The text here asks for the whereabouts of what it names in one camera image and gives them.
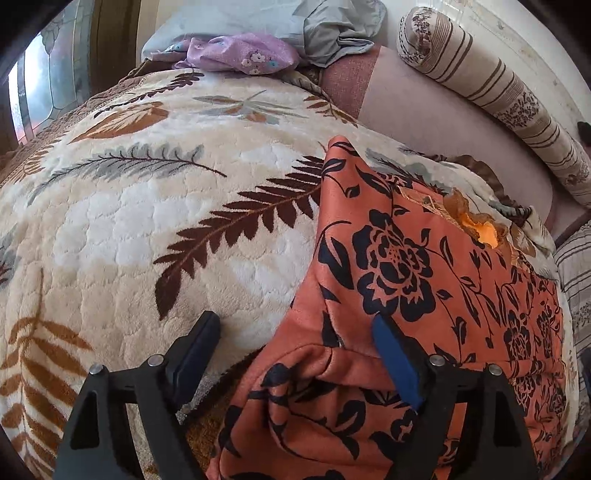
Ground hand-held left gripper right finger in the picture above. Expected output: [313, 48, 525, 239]
[372, 315, 539, 480]

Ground grey striped cloth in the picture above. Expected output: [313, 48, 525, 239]
[554, 226, 591, 352]

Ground orange black floral garment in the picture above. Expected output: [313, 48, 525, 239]
[205, 135, 575, 480]

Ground purple floral cloth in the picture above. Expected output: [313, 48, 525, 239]
[151, 32, 301, 75]

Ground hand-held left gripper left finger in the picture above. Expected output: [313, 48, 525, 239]
[54, 311, 221, 480]

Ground striped beige bolster pillow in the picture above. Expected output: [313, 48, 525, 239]
[398, 6, 591, 208]

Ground cream leaf-print blanket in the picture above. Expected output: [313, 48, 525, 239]
[0, 69, 561, 480]

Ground pink sofa cushion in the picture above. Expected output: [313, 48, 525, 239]
[318, 45, 568, 236]

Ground stained glass window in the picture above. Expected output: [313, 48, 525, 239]
[8, 0, 95, 144]

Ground grey-blue pillow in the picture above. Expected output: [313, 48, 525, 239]
[141, 0, 387, 69]

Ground wooden stained-glass door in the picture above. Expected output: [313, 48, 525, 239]
[88, 0, 143, 95]

